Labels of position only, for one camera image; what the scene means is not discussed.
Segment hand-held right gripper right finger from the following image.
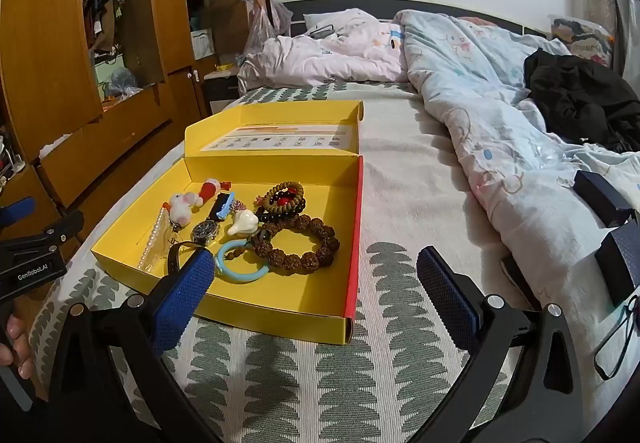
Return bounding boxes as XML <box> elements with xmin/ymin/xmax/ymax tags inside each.
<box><xmin>416</xmin><ymin>246</ymin><xmax>587</xmax><ymax>443</ymax></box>

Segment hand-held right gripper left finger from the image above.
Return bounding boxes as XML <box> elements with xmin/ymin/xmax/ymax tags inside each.
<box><xmin>47</xmin><ymin>247</ymin><xmax>217</xmax><ymax>443</ymax></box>

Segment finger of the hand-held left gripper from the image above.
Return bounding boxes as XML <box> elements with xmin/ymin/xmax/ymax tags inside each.
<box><xmin>0</xmin><ymin>210</ymin><xmax>85</xmax><ymax>257</ymax></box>
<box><xmin>0</xmin><ymin>197</ymin><xmax>37</xmax><ymax>230</ymax></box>

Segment yellow cardboard box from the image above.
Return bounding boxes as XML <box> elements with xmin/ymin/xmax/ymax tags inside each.
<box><xmin>91</xmin><ymin>100</ymin><xmax>365</xmax><ymax>347</ymax></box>

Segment black bead bracelet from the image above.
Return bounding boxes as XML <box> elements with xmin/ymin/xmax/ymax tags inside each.
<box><xmin>255</xmin><ymin>193</ymin><xmax>307</xmax><ymax>224</ymax></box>

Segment olive wooden bead bracelet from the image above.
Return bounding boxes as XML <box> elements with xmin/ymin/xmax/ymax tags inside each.
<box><xmin>255</xmin><ymin>180</ymin><xmax>306</xmax><ymax>218</ymax></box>

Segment person's left hand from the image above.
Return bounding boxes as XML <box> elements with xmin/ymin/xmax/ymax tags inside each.
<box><xmin>0</xmin><ymin>310</ymin><xmax>37</xmax><ymax>380</ymax></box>

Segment white gourd pendant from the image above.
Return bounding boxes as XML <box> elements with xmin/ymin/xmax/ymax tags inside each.
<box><xmin>227</xmin><ymin>209</ymin><xmax>260</xmax><ymax>238</ymax></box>

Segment blue hair clip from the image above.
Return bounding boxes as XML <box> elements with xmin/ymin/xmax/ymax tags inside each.
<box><xmin>207</xmin><ymin>191</ymin><xmax>236</xmax><ymax>222</ymax></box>

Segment blue plastic bag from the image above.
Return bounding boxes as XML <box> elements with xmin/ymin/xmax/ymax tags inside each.
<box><xmin>102</xmin><ymin>68</ymin><xmax>144</xmax><ymax>102</ymax></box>

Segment wooden wardrobe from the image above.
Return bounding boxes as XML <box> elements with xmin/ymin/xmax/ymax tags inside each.
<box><xmin>0</xmin><ymin>0</ymin><xmax>252</xmax><ymax>246</ymax></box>

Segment dark blue gift box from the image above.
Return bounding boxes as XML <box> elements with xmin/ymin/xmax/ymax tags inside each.
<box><xmin>572</xmin><ymin>169</ymin><xmax>639</xmax><ymax>229</ymax></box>
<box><xmin>595</xmin><ymin>222</ymin><xmax>640</xmax><ymax>308</ymax></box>

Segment black thin eyeglasses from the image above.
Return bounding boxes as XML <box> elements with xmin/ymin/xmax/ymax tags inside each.
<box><xmin>593</xmin><ymin>294</ymin><xmax>640</xmax><ymax>382</ymax></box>

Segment dark nightstand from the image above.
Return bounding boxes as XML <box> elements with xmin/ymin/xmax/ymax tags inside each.
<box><xmin>202</xmin><ymin>65</ymin><xmax>246</xmax><ymax>116</ymax></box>

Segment light blue cartoon quilt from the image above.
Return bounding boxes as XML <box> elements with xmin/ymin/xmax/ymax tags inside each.
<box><xmin>395</xmin><ymin>9</ymin><xmax>640</xmax><ymax>306</ymax></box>

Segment white storage bin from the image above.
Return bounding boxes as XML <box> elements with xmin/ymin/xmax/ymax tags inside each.
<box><xmin>190</xmin><ymin>29</ymin><xmax>216</xmax><ymax>60</ymax></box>

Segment black clothing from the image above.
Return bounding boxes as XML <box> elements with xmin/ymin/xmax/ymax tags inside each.
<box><xmin>523</xmin><ymin>48</ymin><xmax>640</xmax><ymax>154</ymax></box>

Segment pink quilt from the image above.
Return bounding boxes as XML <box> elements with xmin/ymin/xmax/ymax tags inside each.
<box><xmin>237</xmin><ymin>8</ymin><xmax>408</xmax><ymax>86</ymax></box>

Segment clear plastic bag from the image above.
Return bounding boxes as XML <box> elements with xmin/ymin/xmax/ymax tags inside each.
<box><xmin>243</xmin><ymin>0</ymin><xmax>294</xmax><ymax>56</ymax></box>

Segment cartoon printed cushion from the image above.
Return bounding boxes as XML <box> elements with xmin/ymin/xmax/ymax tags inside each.
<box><xmin>549</xmin><ymin>15</ymin><xmax>614</xmax><ymax>68</ymax></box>

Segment dark bed headboard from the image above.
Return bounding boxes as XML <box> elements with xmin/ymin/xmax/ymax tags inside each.
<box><xmin>280</xmin><ymin>0</ymin><xmax>551</xmax><ymax>40</ymax></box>

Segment light blue ring bracelet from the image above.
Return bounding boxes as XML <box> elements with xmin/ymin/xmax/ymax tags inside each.
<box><xmin>214</xmin><ymin>240</ymin><xmax>269</xmax><ymax>284</ymax></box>

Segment white pearl bracelet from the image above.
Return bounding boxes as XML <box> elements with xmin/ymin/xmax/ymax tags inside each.
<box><xmin>137</xmin><ymin>205</ymin><xmax>169</xmax><ymax>272</ymax></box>

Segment black strap wristwatch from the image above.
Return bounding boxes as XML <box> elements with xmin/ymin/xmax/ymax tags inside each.
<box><xmin>167</xmin><ymin>218</ymin><xmax>224</xmax><ymax>280</ymax></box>

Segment white plush keychain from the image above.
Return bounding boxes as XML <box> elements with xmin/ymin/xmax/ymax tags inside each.
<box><xmin>167</xmin><ymin>193</ymin><xmax>203</xmax><ymax>229</ymax></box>

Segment large brown bead bracelet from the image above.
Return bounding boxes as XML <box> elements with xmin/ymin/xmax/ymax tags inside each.
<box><xmin>250</xmin><ymin>215</ymin><xmax>342</xmax><ymax>275</ymax></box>

